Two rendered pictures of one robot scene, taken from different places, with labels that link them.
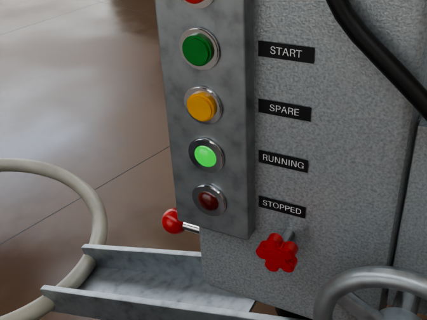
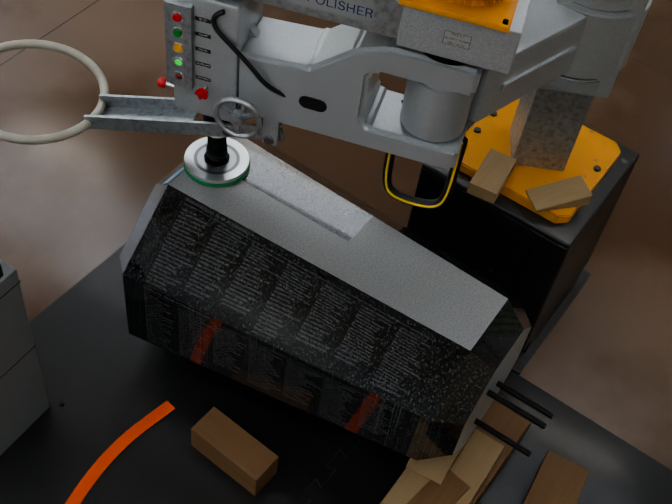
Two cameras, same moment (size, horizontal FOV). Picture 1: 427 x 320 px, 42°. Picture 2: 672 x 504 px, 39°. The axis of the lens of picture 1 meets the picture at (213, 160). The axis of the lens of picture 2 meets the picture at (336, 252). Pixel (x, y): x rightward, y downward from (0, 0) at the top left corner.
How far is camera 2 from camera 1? 229 cm
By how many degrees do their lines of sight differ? 21
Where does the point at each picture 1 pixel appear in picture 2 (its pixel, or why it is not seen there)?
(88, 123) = not seen: outside the picture
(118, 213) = (58, 71)
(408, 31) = (233, 35)
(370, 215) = (229, 81)
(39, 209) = not seen: outside the picture
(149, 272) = (138, 108)
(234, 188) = (187, 72)
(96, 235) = (104, 89)
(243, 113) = (190, 51)
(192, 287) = (163, 114)
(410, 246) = (242, 91)
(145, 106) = not seen: outside the picture
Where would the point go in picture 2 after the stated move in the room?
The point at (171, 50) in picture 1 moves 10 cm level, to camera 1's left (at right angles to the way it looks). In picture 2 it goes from (168, 31) to (132, 32)
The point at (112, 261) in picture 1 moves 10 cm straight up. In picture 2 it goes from (117, 103) to (115, 79)
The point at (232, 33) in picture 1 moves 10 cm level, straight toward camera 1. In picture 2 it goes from (187, 30) to (189, 53)
